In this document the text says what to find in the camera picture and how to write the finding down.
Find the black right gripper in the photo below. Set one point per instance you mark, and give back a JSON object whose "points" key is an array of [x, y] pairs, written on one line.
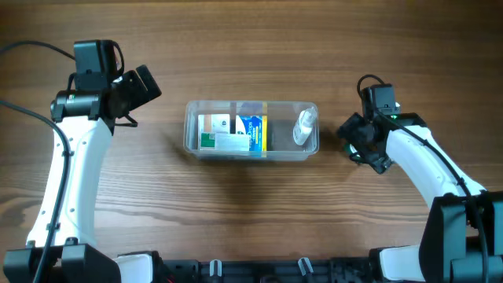
{"points": [[354, 134]]}

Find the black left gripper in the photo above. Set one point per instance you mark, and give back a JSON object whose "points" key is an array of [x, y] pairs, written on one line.
{"points": [[137, 86]]}

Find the white Hansaplast plaster box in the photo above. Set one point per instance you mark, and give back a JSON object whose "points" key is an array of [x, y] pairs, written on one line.
{"points": [[214, 123]]}

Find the small clear plastic bottle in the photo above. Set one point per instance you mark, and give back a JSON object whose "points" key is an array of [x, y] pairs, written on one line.
{"points": [[304, 125]]}

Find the white green medicine box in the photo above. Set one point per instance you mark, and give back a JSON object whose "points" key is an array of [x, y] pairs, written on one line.
{"points": [[224, 142]]}

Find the clear plastic container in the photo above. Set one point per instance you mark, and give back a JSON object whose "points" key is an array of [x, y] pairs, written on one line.
{"points": [[282, 117]]}

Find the blue yellow cough drops bag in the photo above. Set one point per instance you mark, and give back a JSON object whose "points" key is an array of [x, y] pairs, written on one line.
{"points": [[256, 128]]}

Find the green round-label box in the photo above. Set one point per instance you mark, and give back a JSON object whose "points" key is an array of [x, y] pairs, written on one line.
{"points": [[348, 148]]}

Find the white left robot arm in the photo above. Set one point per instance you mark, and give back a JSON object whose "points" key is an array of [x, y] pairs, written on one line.
{"points": [[60, 247]]}

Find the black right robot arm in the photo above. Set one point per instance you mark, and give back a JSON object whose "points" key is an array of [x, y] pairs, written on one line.
{"points": [[462, 238]]}

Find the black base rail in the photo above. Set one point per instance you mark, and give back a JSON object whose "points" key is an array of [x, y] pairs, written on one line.
{"points": [[255, 270]]}

